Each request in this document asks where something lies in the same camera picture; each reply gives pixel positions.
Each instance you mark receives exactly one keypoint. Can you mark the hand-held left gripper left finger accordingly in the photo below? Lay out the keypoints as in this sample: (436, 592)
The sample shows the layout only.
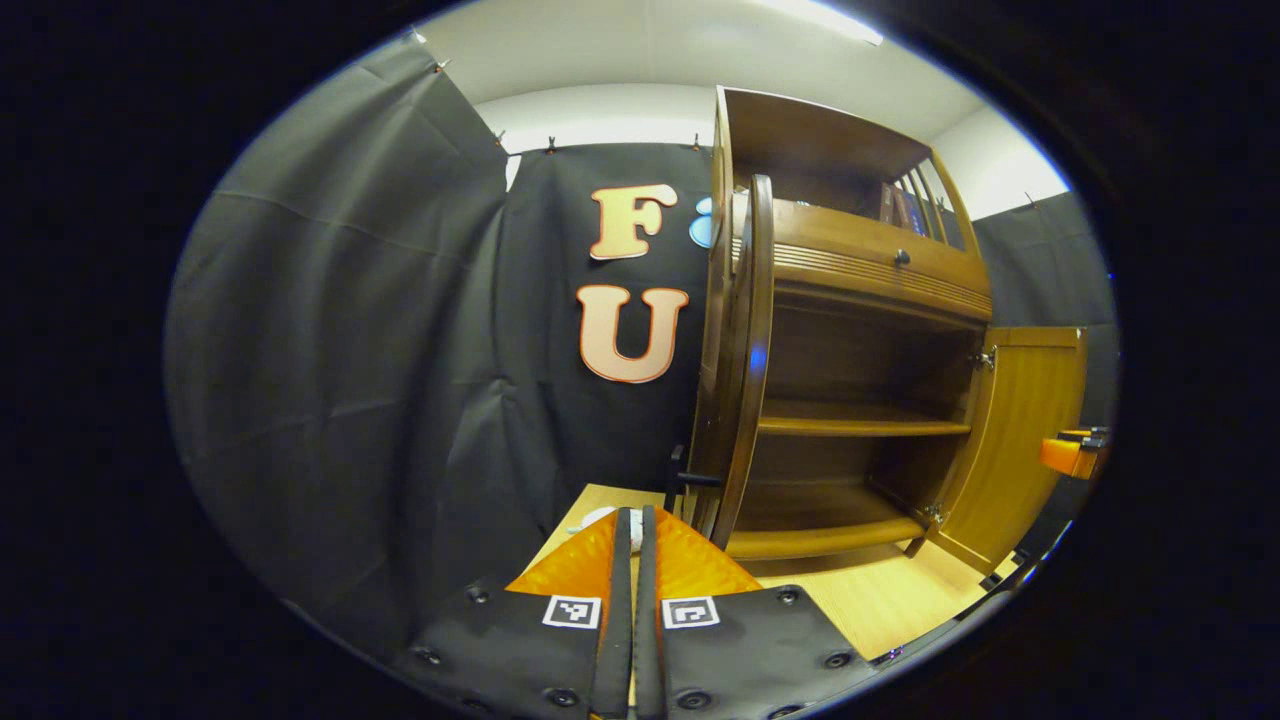
(615, 640)

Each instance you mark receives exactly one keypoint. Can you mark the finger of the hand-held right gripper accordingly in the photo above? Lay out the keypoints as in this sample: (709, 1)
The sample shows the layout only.
(1065, 458)

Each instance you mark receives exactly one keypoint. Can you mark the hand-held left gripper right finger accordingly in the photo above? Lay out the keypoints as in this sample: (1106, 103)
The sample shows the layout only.
(648, 640)

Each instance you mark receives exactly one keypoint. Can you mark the wooden shoe cabinet door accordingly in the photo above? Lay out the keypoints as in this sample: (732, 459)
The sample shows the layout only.
(1020, 440)
(745, 400)

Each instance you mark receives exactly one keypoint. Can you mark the wooden double-door shoe cabinet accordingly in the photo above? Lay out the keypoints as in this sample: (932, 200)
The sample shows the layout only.
(820, 130)

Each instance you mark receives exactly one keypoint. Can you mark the metal door hinge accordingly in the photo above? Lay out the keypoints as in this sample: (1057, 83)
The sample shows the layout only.
(934, 515)
(982, 360)

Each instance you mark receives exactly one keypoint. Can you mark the wooden cabinet drawer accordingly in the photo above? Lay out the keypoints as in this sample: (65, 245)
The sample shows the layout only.
(840, 240)

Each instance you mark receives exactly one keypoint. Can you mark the wooden inner shelf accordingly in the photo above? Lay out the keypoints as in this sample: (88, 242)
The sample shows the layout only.
(860, 427)

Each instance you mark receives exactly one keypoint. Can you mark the blue book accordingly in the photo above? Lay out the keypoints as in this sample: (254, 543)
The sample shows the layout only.
(915, 218)

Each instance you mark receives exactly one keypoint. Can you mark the upright brown book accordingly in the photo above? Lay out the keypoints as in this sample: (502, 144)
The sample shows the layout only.
(901, 210)

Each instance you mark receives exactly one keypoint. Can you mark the black backdrop cloth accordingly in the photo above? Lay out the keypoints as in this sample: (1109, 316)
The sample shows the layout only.
(350, 350)

